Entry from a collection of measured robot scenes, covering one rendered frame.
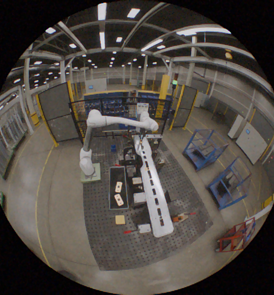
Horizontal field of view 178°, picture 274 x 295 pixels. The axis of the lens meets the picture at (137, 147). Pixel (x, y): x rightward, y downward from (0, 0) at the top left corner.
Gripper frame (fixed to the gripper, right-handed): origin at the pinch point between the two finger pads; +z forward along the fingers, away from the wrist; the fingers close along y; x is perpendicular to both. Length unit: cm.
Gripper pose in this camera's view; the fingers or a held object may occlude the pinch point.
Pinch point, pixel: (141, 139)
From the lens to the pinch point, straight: 125.2
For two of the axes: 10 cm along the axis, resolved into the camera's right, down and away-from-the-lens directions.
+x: -1.5, -7.0, 7.0
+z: -0.8, 7.2, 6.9
